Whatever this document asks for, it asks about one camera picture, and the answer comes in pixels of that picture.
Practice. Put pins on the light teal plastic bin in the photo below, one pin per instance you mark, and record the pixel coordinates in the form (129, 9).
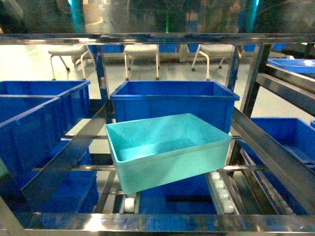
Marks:
(151, 152)

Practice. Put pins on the blue bin on right shelf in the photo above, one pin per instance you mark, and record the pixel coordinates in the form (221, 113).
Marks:
(294, 134)

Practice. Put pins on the diagonal steel shelf divider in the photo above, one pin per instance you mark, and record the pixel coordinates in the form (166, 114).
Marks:
(296, 177)

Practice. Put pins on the large blue bin centre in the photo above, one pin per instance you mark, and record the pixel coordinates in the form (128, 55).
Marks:
(208, 100)

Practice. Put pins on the grey chair centre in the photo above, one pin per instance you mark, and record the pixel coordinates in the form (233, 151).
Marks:
(141, 51)

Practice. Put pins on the blue bin far left rear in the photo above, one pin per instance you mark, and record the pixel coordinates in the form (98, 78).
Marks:
(74, 96)

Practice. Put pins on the grey chair right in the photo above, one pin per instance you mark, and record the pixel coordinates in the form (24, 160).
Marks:
(215, 51)

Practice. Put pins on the grey office chair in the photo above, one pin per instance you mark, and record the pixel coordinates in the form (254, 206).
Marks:
(76, 52)

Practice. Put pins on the white roller track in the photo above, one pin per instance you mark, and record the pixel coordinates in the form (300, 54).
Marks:
(220, 195)

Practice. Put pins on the blue bin far left front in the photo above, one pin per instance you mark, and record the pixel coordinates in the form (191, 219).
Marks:
(29, 130)

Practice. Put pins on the stainless steel shelf rail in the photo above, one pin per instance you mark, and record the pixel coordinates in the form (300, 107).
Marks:
(168, 222)

